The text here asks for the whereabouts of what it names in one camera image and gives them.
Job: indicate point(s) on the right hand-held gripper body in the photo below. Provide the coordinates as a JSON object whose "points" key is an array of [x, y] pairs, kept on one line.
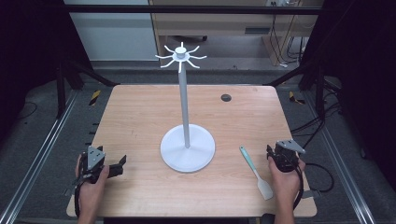
{"points": [[285, 157]]}

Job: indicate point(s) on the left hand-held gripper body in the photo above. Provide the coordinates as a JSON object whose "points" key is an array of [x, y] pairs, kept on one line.
{"points": [[93, 160]]}

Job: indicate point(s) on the white hook rack stand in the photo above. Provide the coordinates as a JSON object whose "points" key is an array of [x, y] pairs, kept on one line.
{"points": [[186, 149]]}

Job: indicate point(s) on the person's right hand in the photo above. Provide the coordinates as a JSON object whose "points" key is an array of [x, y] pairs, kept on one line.
{"points": [[285, 185]]}

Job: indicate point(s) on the person's left hand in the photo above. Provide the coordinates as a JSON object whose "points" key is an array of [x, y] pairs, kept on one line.
{"points": [[93, 189]]}

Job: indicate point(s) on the black yellow striped marker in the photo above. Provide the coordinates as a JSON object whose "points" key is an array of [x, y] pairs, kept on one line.
{"points": [[294, 98], [95, 97]]}

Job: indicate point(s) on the black chair part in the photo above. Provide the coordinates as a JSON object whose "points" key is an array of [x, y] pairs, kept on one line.
{"points": [[268, 218]]}

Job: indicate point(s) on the dark round table grommet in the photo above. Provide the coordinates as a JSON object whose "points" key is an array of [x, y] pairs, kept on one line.
{"points": [[226, 97]]}

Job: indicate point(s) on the white cabinet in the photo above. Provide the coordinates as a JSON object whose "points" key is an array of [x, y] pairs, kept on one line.
{"points": [[112, 34]]}

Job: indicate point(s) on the grey metal table bracket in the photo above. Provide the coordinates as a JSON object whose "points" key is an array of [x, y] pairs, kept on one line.
{"points": [[311, 194]]}

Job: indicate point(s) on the metal floor rail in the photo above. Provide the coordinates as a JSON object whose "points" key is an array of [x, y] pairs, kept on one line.
{"points": [[37, 155], [345, 174]]}

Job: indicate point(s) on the black metal frame stand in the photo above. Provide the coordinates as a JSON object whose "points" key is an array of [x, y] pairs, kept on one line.
{"points": [[317, 81], [62, 84]]}

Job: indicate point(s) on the black horizontal frame bar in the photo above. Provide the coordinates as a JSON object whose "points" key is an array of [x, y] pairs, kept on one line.
{"points": [[186, 9]]}

